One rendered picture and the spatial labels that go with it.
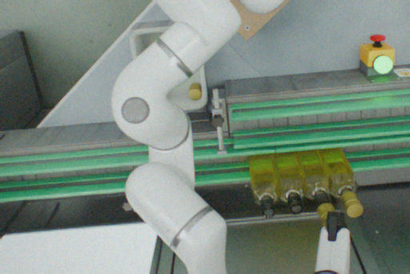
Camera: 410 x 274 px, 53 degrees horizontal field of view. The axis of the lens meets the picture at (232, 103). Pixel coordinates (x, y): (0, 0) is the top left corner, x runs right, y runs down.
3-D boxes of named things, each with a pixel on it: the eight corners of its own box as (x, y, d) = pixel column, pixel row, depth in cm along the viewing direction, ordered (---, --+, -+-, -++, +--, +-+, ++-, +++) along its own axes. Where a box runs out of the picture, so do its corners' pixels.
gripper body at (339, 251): (354, 323, 65) (355, 271, 75) (354, 273, 61) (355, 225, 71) (306, 315, 67) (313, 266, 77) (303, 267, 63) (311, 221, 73)
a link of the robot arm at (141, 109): (174, 54, 77) (118, 106, 77) (145, 23, 64) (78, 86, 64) (221, 103, 73) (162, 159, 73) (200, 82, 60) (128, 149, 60)
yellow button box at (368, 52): (358, 67, 114) (367, 76, 108) (359, 42, 111) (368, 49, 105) (383, 65, 114) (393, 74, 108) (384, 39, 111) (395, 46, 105)
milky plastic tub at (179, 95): (148, 101, 116) (142, 114, 108) (134, 22, 107) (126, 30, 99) (209, 95, 116) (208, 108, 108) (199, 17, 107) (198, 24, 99)
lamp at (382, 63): (371, 71, 107) (375, 75, 104) (373, 55, 105) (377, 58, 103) (389, 70, 107) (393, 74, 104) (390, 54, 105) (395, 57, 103)
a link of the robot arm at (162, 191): (238, 163, 59) (253, 172, 73) (141, 76, 65) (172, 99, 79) (162, 251, 58) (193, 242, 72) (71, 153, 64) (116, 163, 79)
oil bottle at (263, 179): (247, 159, 110) (254, 210, 91) (246, 141, 108) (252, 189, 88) (268, 157, 110) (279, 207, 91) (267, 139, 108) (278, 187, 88)
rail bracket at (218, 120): (215, 139, 107) (215, 164, 95) (209, 78, 100) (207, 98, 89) (227, 138, 107) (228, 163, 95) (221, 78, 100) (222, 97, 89)
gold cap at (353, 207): (360, 195, 87) (367, 207, 83) (351, 207, 88) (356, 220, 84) (346, 188, 86) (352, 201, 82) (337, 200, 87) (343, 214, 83)
